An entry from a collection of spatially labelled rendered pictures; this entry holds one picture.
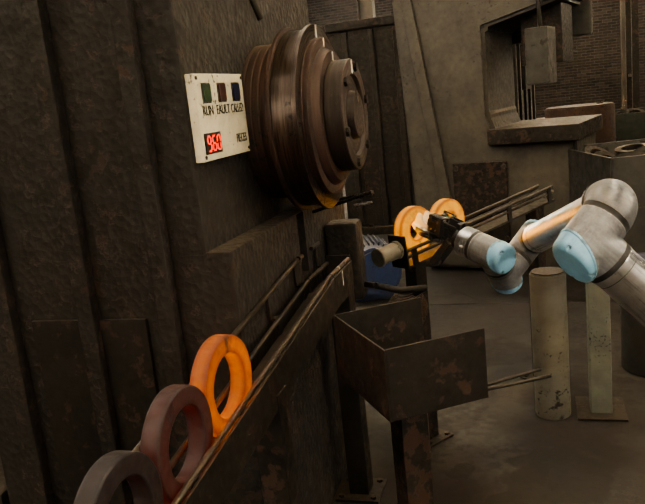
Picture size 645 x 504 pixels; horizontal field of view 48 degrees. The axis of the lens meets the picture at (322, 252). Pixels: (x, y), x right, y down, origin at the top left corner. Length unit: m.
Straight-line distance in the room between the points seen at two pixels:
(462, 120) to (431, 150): 0.26
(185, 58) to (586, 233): 0.93
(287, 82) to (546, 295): 1.23
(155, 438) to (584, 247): 1.00
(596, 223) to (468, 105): 2.92
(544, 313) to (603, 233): 0.89
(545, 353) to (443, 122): 2.32
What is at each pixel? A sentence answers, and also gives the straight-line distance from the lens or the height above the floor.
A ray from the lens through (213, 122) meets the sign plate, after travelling 1.59.
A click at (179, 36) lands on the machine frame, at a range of 1.55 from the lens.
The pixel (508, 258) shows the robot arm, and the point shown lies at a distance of 2.15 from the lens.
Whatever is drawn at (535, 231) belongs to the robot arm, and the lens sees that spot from 2.15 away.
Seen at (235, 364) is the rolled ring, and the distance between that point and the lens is 1.39.
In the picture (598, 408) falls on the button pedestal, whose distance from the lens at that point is 2.73.
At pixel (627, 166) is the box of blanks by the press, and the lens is 3.85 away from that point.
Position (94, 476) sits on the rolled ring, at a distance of 1.02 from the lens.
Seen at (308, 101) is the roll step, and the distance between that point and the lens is 1.74.
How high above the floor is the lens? 1.16
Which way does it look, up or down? 12 degrees down
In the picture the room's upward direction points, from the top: 6 degrees counter-clockwise
